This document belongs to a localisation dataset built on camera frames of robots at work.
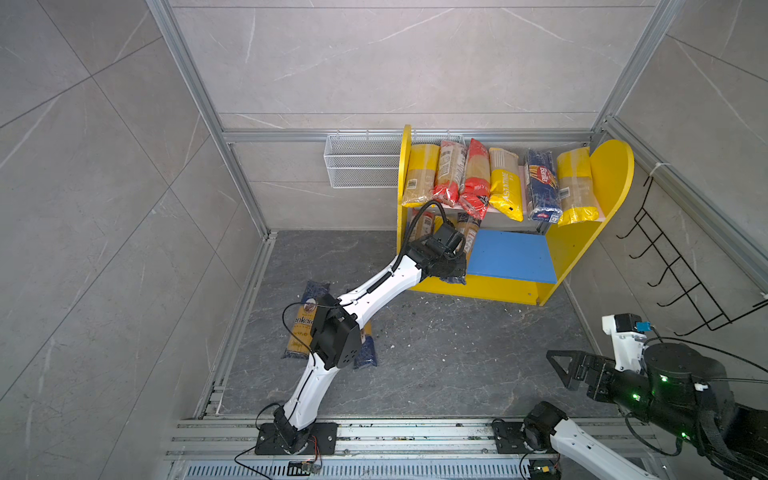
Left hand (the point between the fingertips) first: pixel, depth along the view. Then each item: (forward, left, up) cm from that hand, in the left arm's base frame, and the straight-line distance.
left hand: (465, 260), depth 84 cm
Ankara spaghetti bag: (-20, +29, -18) cm, 39 cm away
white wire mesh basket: (+38, +30, +8) cm, 50 cm away
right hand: (-32, -10, +11) cm, 35 cm away
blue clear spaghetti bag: (+12, -3, +2) cm, 12 cm away
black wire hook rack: (-24, -44, +11) cm, 52 cm away
